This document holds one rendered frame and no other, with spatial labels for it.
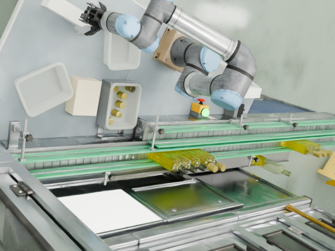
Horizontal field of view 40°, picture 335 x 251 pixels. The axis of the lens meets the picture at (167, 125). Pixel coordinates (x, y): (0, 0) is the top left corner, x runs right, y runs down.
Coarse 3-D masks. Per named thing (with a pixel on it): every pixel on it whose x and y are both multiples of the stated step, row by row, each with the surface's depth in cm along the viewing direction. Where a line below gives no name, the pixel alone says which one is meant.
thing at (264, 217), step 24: (240, 168) 276; (72, 192) 205; (240, 192) 241; (264, 192) 246; (288, 192) 249; (216, 216) 199; (240, 216) 204; (264, 216) 213; (288, 216) 222; (312, 216) 227; (120, 240) 165; (144, 240) 169; (168, 240) 175; (192, 240) 181; (216, 240) 186; (240, 240) 189; (264, 240) 193; (288, 240) 198; (312, 240) 201
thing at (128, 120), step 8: (112, 88) 207; (120, 88) 219; (136, 88) 219; (112, 96) 217; (128, 96) 223; (136, 96) 219; (112, 104) 218; (128, 104) 224; (136, 104) 220; (128, 112) 224; (136, 112) 220; (120, 120) 224; (128, 120) 225; (136, 120) 221; (112, 128) 214; (120, 128) 217; (128, 128) 220
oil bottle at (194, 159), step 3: (177, 150) 229; (180, 150) 229; (183, 150) 230; (180, 153) 226; (183, 153) 225; (186, 153) 226; (189, 153) 227; (186, 156) 223; (189, 156) 222; (192, 156) 223; (195, 156) 224; (192, 159) 220; (195, 159) 220; (198, 159) 222; (192, 162) 220; (195, 162) 220; (192, 165) 220
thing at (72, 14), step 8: (48, 0) 180; (56, 0) 182; (64, 0) 184; (48, 8) 183; (56, 8) 183; (64, 8) 185; (72, 8) 187; (64, 16) 186; (72, 16) 188; (80, 24) 191; (88, 24) 194
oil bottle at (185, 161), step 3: (171, 153) 223; (174, 153) 224; (177, 153) 225; (177, 156) 220; (180, 156) 221; (183, 156) 222; (180, 159) 217; (183, 159) 218; (186, 159) 218; (189, 159) 219; (183, 162) 216; (186, 162) 216; (189, 162) 217; (183, 165) 216; (186, 165) 216
